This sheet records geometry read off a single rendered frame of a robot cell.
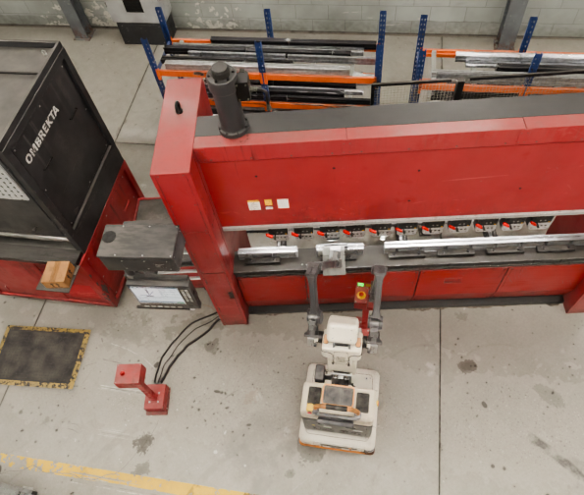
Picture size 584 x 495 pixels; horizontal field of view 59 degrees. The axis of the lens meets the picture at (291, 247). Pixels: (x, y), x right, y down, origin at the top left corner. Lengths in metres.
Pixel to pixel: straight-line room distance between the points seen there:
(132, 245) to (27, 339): 2.64
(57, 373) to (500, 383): 4.09
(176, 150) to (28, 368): 3.10
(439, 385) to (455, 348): 0.40
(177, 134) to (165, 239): 0.67
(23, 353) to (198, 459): 2.10
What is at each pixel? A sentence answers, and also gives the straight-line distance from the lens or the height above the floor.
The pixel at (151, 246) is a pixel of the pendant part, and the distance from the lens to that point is 3.40.
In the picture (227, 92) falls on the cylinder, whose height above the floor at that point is 2.65.
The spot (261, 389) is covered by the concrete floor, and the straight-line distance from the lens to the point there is 4.89.
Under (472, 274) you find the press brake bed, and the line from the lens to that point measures 4.67.
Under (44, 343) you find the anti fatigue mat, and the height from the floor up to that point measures 0.01.
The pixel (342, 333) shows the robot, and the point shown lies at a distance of 3.56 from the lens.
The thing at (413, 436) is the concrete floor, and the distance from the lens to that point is 4.79.
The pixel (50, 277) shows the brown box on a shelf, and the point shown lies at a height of 1.10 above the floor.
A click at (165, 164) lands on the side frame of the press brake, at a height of 2.30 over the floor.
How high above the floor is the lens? 4.65
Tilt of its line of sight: 58 degrees down
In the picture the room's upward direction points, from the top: 9 degrees counter-clockwise
